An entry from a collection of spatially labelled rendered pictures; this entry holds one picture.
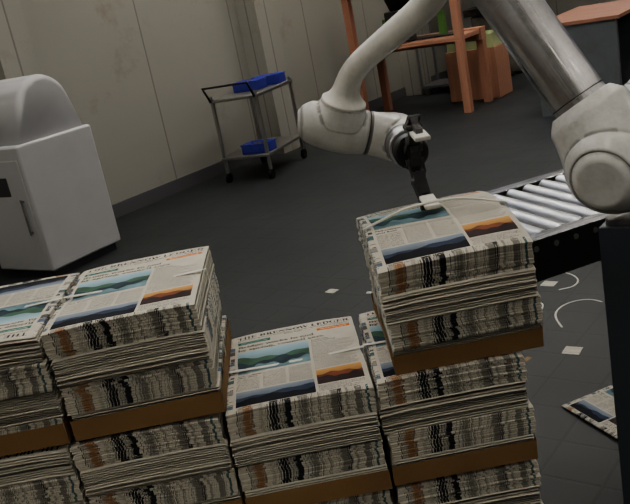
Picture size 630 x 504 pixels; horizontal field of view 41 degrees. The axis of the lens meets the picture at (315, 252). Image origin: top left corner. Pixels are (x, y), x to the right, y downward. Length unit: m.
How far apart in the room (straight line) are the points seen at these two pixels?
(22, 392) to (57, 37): 5.83
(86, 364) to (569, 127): 0.95
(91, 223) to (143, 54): 2.15
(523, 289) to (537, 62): 0.40
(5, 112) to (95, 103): 1.51
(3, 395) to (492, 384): 0.90
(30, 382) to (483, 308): 0.84
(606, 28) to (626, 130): 6.58
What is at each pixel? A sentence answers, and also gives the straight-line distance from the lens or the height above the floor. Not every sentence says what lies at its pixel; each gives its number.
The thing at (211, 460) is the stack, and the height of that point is 0.74.
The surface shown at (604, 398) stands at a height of 0.01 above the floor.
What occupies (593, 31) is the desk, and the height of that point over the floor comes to 0.73.
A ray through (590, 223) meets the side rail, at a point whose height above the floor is 0.80.
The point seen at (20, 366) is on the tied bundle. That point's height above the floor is 1.01.
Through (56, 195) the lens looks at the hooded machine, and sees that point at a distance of 6.06.
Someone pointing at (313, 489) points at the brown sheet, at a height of 0.64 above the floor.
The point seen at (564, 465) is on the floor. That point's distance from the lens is 2.82.
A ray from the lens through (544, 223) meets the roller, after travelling 2.48.
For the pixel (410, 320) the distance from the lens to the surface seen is 1.55.
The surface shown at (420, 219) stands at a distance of 1.68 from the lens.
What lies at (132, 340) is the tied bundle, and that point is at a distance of 1.56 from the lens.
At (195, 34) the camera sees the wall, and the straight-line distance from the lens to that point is 8.34.
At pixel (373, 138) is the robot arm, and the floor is 1.20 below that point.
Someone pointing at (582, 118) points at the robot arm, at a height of 1.25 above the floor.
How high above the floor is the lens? 1.54
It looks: 17 degrees down
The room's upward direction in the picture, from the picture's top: 11 degrees counter-clockwise
